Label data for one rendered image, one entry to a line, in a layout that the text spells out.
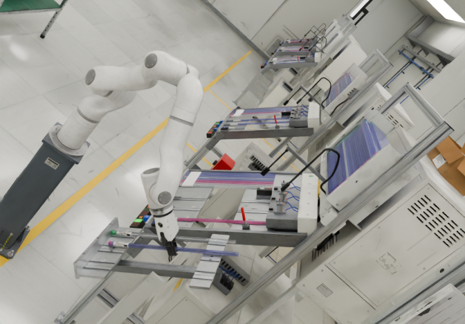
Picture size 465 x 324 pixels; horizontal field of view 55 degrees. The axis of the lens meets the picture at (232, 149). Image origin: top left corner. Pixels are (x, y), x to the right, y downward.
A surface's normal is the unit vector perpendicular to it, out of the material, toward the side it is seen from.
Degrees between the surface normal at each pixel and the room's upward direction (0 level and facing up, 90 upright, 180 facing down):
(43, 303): 0
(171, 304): 90
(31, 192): 90
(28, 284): 0
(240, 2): 90
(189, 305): 90
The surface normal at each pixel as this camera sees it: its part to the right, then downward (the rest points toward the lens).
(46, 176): 0.00, 0.47
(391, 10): -0.18, 0.32
